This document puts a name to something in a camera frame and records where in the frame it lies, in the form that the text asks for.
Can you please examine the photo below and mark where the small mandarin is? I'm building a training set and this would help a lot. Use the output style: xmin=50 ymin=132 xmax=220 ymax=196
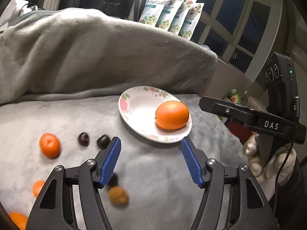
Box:
xmin=32 ymin=180 xmax=45 ymax=198
xmin=39 ymin=133 xmax=60 ymax=158

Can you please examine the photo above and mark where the speckled large orange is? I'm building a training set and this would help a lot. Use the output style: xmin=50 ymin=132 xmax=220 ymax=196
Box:
xmin=9 ymin=212 xmax=28 ymax=230

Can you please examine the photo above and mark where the brown longan fruit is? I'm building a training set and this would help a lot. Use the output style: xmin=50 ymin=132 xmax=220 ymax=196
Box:
xmin=108 ymin=186 xmax=130 ymax=207

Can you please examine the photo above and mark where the dark cherry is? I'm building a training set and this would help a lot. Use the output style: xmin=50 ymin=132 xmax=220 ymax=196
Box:
xmin=78 ymin=132 xmax=90 ymax=147
xmin=108 ymin=173 xmax=119 ymax=187
xmin=96 ymin=135 xmax=111 ymax=150

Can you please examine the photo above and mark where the right hand in white glove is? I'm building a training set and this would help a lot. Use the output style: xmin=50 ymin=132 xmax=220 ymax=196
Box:
xmin=243 ymin=133 xmax=297 ymax=186

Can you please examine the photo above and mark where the smooth large orange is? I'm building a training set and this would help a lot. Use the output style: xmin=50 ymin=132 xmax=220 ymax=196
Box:
xmin=155 ymin=101 xmax=189 ymax=130

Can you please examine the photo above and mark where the floral refill pouch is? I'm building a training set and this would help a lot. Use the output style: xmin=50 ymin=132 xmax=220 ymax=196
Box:
xmin=168 ymin=0 xmax=197 ymax=35
xmin=138 ymin=0 xmax=168 ymax=27
xmin=179 ymin=3 xmax=205 ymax=40
xmin=156 ymin=0 xmax=184 ymax=31

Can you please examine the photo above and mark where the white floral plate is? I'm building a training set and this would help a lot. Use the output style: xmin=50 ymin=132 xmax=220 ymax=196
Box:
xmin=118 ymin=86 xmax=192 ymax=144

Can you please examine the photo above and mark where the grey fleece blanket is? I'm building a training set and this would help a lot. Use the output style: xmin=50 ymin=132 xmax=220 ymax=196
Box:
xmin=1 ymin=8 xmax=245 ymax=229

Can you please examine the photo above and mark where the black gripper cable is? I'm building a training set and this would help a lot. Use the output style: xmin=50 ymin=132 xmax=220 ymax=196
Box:
xmin=273 ymin=95 xmax=300 ymax=221

